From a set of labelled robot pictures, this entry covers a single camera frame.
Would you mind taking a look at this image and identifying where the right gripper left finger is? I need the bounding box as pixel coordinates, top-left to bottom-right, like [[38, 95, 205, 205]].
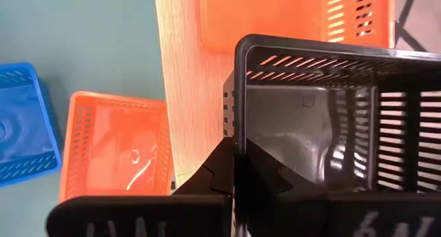
[[45, 136, 236, 237]]

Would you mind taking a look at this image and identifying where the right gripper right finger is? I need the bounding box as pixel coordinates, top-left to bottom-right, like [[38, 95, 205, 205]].
[[236, 138, 441, 237]]

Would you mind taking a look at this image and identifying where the orange plastic basket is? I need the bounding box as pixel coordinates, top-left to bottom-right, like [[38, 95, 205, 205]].
[[58, 90, 176, 204], [196, 0, 396, 54]]

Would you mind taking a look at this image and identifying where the black plastic basket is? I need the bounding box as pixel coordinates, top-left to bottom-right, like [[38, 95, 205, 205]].
[[223, 33, 441, 196]]

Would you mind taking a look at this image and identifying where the blue plastic basket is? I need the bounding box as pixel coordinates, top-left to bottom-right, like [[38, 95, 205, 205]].
[[0, 61, 63, 189]]

